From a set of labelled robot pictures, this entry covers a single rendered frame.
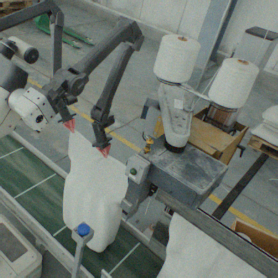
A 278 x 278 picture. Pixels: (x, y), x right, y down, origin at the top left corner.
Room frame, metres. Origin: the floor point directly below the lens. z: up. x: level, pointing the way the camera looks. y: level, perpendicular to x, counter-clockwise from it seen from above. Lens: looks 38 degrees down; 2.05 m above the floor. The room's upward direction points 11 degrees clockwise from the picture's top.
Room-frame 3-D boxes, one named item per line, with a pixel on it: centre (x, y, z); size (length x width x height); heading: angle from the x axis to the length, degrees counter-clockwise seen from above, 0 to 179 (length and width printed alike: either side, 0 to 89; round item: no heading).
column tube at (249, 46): (1.32, -0.56, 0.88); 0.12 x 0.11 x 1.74; 144
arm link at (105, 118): (1.27, 0.01, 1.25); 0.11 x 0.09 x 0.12; 144
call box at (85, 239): (0.89, 0.01, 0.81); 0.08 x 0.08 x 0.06; 54
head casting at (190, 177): (0.94, -0.33, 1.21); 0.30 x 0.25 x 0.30; 54
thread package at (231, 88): (1.13, -0.46, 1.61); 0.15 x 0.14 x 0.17; 54
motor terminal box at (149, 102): (1.42, -0.22, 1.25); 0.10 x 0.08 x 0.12; 169
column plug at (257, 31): (1.32, -0.56, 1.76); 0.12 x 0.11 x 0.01; 144
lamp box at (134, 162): (0.89, -0.16, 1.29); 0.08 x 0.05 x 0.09; 54
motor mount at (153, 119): (1.30, -0.33, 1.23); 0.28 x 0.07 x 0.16; 54
